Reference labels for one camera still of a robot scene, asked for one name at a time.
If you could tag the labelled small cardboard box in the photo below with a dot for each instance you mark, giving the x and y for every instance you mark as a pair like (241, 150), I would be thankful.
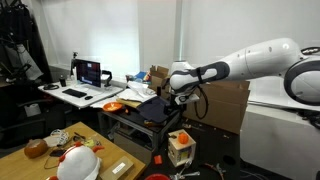
(116, 168)

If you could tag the wooden shape sorter box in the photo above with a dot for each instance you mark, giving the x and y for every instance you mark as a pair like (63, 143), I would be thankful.
(181, 155)

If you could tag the white hard hat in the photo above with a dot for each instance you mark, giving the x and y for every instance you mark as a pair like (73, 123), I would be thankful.
(78, 163)

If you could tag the white paper pile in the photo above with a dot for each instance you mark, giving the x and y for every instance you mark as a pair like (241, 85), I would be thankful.
(136, 91)

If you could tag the large cardboard box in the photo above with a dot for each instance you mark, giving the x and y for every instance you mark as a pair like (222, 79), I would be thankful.
(220, 106)

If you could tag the yellow green small toy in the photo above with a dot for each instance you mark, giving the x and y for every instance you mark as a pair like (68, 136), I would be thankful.
(89, 143)

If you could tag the small open cardboard box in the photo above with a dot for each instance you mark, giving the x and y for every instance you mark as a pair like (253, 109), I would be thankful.
(160, 78)

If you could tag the white desk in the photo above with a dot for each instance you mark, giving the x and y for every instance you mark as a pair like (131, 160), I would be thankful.
(100, 95)

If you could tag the wooden table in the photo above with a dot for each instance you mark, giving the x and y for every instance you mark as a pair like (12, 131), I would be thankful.
(20, 166)

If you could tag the black headset stand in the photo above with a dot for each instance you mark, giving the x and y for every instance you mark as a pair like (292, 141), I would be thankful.
(107, 78)

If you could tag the black metal cart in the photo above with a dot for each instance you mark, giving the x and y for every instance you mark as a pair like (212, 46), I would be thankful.
(133, 121)

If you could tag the black phone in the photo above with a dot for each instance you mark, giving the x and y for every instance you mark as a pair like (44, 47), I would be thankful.
(58, 153)

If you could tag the blue packages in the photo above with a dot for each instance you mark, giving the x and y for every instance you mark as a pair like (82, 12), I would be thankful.
(141, 76)

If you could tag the orange bowl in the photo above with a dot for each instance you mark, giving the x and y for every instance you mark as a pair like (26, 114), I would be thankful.
(112, 107)

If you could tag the silver fork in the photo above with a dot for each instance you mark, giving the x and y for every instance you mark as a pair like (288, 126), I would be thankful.
(186, 166)
(191, 174)

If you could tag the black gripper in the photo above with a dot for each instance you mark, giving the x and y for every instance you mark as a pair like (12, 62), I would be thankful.
(175, 102)

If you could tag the black keyboard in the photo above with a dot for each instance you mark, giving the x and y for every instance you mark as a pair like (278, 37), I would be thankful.
(74, 93)

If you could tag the hanging dark coats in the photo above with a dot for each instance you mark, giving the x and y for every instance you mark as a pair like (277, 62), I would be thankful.
(20, 40)

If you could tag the orange toy basketball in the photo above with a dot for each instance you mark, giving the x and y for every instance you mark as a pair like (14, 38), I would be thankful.
(183, 138)

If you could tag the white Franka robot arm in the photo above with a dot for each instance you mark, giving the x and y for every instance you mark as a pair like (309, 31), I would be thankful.
(260, 60)

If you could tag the black office chair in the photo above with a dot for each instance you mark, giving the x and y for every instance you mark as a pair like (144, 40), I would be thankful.
(20, 130)

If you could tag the black webcam tripod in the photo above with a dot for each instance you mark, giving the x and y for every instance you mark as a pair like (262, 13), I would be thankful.
(73, 65)

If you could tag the black headphones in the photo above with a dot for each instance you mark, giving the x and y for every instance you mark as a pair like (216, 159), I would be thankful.
(50, 87)

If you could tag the dark blue plastic lid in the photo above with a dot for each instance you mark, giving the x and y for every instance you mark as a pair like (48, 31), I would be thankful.
(153, 110)

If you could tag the white paper roll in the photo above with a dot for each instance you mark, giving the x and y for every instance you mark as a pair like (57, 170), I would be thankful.
(32, 110)

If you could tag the black computer mouse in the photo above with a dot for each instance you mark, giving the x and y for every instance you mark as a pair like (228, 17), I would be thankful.
(88, 97)

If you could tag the white patterned crumpled bag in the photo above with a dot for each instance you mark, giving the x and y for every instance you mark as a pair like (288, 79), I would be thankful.
(59, 136)

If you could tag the black cup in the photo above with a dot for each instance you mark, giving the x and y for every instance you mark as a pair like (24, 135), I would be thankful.
(63, 81)

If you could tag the small orange block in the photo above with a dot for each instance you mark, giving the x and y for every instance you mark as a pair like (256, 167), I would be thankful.
(158, 159)

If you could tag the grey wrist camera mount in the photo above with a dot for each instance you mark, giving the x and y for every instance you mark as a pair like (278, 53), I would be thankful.
(188, 99)

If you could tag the white robot stand table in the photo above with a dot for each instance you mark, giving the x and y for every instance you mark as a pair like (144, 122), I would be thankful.
(276, 143)

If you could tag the red plastic bowl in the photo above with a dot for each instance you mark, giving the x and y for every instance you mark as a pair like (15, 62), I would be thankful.
(157, 177)

